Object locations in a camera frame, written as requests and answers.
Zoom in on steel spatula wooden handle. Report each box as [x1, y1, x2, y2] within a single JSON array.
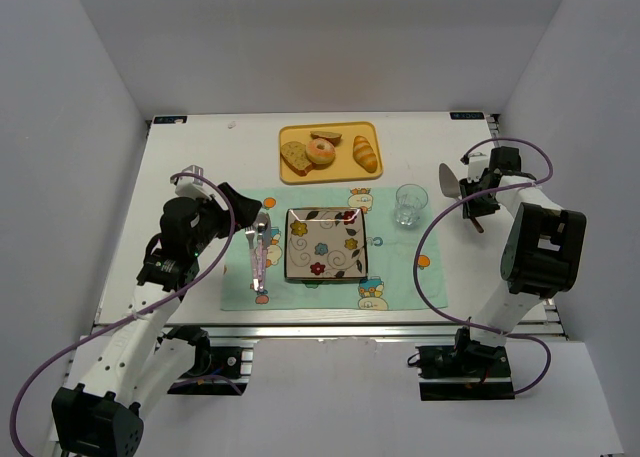
[[438, 163, 462, 201]]

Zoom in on pink sugared donut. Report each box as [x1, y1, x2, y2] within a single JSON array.
[[305, 138, 336, 166]]

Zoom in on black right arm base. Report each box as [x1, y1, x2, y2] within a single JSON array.
[[407, 327, 515, 401]]

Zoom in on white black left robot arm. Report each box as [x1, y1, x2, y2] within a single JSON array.
[[52, 178, 261, 456]]

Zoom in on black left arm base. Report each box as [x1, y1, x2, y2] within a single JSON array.
[[155, 325, 252, 396]]

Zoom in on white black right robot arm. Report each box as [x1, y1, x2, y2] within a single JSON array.
[[459, 146, 587, 347]]

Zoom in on sliced loaf bread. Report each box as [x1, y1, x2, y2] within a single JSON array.
[[280, 141, 315, 176]]

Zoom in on small brown bread piece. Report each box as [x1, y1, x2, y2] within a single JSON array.
[[310, 131, 342, 146]]

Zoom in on striped orange bread roll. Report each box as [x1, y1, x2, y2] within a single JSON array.
[[352, 135, 378, 173]]

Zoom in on silver fork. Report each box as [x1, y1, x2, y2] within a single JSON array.
[[244, 226, 259, 291]]

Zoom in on clear drinking glass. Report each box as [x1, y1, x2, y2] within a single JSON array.
[[394, 184, 429, 228]]

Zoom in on square floral ceramic plate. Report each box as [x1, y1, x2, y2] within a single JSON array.
[[284, 207, 368, 282]]

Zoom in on dark blue table label right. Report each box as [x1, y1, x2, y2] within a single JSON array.
[[449, 111, 485, 120]]

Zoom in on dark blue table label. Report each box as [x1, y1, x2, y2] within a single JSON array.
[[449, 111, 485, 120], [152, 115, 187, 125]]

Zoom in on mint green cartoon placemat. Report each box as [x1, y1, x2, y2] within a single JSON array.
[[216, 186, 447, 311]]

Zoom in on dark blue table label left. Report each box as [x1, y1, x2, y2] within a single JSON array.
[[152, 115, 187, 125]]

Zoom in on yellow plastic tray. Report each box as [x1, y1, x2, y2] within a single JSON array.
[[278, 121, 384, 185]]

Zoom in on silver spoon pink handle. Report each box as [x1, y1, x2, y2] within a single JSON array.
[[254, 212, 271, 293]]

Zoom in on silver knife pink handle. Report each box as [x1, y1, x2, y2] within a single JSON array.
[[257, 221, 271, 293]]

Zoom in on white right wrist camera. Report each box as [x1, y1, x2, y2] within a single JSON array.
[[461, 152, 490, 183]]

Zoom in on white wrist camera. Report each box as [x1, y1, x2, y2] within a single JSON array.
[[461, 152, 490, 183], [170, 165, 211, 200]]

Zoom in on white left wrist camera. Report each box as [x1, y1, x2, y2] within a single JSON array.
[[170, 165, 211, 200]]

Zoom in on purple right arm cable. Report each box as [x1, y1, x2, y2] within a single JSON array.
[[413, 137, 554, 397]]

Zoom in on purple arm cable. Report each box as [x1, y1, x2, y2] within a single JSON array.
[[9, 172, 237, 456], [413, 137, 554, 397]]

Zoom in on aluminium frame rail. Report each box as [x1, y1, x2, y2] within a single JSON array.
[[92, 321, 569, 343]]

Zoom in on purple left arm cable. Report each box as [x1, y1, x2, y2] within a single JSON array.
[[9, 172, 237, 456]]

